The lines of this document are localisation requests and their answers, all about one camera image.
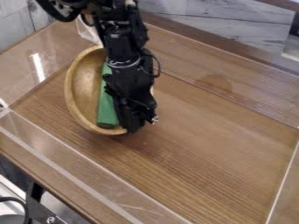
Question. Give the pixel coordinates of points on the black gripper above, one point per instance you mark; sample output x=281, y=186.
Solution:
x=129, y=86

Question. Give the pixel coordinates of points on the green rectangular block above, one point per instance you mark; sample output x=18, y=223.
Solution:
x=107, y=116

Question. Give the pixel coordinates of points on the brown wooden bowl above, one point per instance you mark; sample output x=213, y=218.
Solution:
x=81, y=90

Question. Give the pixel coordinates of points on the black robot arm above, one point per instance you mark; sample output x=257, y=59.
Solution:
x=120, y=29

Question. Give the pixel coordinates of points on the clear acrylic tray wall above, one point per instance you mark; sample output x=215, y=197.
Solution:
x=213, y=164

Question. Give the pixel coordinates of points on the clear acrylic corner bracket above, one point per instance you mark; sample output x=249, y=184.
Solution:
x=87, y=32

